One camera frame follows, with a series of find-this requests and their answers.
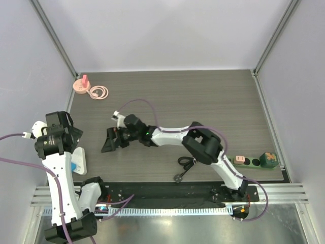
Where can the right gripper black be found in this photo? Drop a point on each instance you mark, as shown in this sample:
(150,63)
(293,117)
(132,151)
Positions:
(117,139)

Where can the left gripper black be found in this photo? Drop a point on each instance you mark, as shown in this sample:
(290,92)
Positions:
(76,134)

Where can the white triangular power socket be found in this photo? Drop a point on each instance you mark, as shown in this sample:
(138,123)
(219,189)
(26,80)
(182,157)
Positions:
(78,157)

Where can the blue plug adapter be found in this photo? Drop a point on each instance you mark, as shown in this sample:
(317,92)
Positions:
(73,167)

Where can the pink round power socket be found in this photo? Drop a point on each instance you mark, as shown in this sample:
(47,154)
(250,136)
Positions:
(81,87)

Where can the pink red plug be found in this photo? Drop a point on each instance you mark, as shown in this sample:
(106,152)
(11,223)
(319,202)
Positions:
(84,80)

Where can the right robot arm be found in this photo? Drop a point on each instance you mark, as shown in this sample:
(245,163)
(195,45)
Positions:
(204,146)

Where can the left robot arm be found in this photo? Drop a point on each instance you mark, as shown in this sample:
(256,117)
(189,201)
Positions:
(73,215)

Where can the green power strip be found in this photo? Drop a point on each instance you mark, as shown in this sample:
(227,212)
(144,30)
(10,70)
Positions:
(253,163)

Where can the green patterned cube adapter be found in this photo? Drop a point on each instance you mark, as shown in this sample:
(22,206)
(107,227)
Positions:
(268,160)

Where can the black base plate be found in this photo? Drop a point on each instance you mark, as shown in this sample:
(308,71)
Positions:
(208,190)

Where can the white slotted cable duct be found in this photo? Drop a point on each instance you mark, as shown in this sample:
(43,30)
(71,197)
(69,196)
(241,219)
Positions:
(136,212)

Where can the aluminium frame rail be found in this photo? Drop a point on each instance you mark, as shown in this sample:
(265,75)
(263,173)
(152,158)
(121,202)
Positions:
(278,193)

